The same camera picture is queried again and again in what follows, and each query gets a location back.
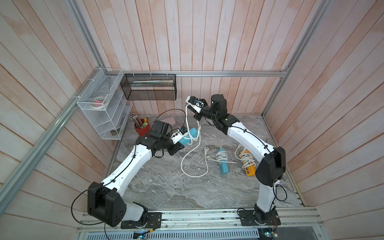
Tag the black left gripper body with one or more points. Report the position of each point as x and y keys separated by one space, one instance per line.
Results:
x=172 y=148

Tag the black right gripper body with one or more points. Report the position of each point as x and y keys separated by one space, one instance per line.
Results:
x=206 y=113

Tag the blue power strip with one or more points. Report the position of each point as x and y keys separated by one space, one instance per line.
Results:
x=222 y=157
x=189 y=137

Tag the orange power strip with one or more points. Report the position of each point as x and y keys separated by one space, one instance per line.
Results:
x=249 y=164

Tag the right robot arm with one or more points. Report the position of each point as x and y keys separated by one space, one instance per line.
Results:
x=272 y=160

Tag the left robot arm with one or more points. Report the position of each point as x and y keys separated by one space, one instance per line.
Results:
x=105 y=199

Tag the red metal pencil bucket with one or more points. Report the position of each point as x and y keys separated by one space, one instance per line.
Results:
x=142 y=129

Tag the bundle of pencils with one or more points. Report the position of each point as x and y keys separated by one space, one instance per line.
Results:
x=140 y=124

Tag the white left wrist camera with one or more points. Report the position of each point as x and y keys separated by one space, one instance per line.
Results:
x=179 y=135

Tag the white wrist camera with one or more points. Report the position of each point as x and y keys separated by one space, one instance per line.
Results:
x=195 y=105
x=179 y=135

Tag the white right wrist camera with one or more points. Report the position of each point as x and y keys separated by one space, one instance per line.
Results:
x=195 y=105

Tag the black mesh wall basket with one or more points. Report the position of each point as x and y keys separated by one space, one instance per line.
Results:
x=149 y=87

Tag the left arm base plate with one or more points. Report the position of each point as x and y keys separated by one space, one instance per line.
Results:
x=151 y=220

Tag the white wire mesh shelf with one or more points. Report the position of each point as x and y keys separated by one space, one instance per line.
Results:
x=109 y=122

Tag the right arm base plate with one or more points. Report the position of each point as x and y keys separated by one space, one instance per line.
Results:
x=259 y=218

